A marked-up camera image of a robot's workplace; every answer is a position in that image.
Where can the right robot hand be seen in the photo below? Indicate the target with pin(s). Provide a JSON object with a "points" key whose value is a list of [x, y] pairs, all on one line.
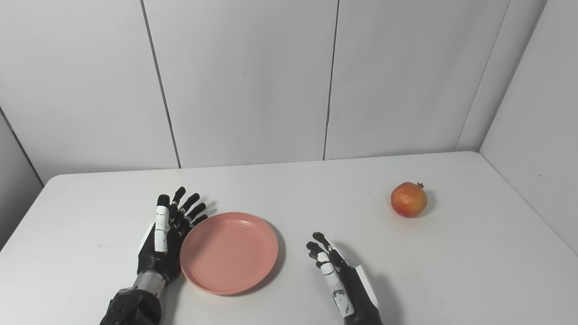
{"points": [[347, 289]]}

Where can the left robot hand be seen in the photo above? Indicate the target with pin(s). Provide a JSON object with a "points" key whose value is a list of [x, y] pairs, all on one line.
{"points": [[160, 246]]}

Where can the pink plate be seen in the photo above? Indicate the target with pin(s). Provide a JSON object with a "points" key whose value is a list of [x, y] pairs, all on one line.
{"points": [[229, 253]]}

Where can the red orange pomegranate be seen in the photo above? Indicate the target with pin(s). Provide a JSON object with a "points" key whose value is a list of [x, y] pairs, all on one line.
{"points": [[408, 199]]}

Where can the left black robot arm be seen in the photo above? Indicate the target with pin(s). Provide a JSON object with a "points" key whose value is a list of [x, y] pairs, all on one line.
{"points": [[133, 304]]}

